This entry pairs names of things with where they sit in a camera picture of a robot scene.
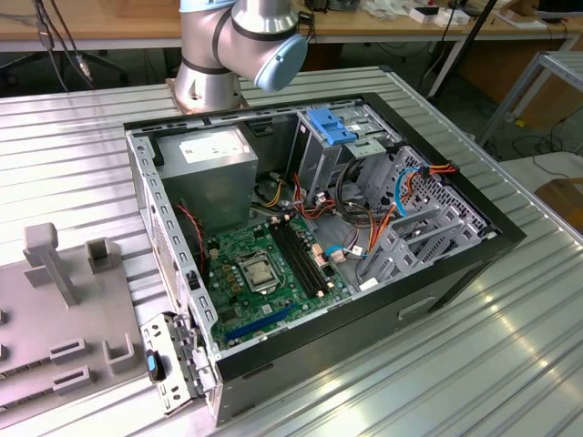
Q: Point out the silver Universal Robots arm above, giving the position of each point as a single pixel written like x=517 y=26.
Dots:
x=209 y=86

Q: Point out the grey metal disk bay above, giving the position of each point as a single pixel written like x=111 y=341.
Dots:
x=428 y=236

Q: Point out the black RAM slot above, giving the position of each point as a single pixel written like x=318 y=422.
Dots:
x=291 y=261
x=303 y=257
x=297 y=259
x=309 y=255

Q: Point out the CPU socket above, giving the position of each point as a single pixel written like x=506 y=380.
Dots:
x=256 y=273

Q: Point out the grey optical drive cage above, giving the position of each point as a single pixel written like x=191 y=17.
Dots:
x=319 y=159

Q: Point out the grey power supply unit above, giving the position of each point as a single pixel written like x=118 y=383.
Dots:
x=205 y=182

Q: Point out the blue plastic drive latch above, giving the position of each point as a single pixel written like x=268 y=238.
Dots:
x=330 y=125

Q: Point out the blue expansion slot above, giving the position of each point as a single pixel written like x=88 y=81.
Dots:
x=259 y=323

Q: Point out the green motherboard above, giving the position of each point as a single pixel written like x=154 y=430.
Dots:
x=237 y=314

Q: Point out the black open PC case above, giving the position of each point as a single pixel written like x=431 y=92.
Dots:
x=319 y=350

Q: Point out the black and blue latch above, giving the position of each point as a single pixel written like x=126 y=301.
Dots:
x=155 y=364

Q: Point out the grey parts rack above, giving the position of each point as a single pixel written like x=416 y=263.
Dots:
x=68 y=318

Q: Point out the white boxes on desk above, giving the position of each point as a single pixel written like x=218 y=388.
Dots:
x=444 y=19

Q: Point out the brown cardboard box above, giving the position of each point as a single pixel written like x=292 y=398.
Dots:
x=565 y=200

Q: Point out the wooden desk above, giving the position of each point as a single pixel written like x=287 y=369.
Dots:
x=91 y=27

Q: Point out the silver rear slot bracket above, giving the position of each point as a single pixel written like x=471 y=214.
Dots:
x=175 y=364

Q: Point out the aluminium frame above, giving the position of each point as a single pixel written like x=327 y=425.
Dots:
x=565 y=61

